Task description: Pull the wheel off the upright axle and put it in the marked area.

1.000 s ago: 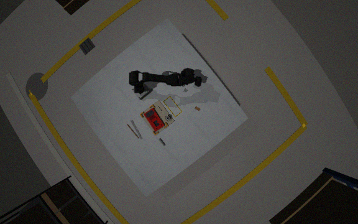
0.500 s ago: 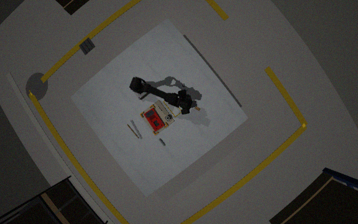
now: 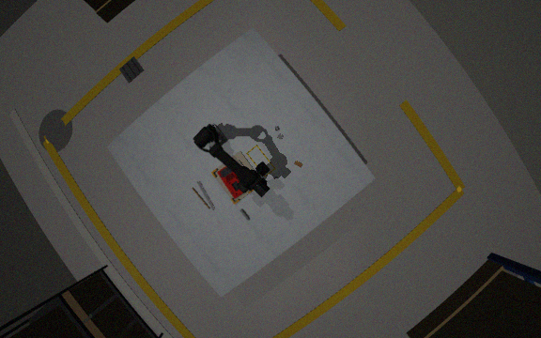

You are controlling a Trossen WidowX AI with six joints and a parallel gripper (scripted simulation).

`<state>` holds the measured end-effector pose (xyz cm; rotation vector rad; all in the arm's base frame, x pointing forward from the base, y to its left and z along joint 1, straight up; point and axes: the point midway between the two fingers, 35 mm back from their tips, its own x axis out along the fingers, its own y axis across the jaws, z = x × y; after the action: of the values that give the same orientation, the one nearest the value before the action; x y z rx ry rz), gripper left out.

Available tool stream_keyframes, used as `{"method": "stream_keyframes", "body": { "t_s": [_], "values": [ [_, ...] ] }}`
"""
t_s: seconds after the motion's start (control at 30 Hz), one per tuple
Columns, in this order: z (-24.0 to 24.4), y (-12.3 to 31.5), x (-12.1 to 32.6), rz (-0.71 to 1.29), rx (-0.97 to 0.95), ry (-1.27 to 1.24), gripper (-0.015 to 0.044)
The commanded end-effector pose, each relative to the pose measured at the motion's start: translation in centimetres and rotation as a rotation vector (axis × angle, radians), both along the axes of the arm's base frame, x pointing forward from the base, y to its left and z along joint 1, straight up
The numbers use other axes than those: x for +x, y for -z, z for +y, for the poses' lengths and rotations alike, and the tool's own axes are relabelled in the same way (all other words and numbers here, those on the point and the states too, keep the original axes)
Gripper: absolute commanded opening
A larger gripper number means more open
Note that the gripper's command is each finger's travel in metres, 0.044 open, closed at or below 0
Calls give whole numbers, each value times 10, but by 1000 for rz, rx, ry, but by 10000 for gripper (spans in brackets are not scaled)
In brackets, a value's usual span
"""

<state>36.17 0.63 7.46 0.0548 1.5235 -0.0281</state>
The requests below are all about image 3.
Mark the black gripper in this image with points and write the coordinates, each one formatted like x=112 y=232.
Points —
x=262 y=169

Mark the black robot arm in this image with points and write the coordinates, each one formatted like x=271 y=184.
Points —
x=250 y=179

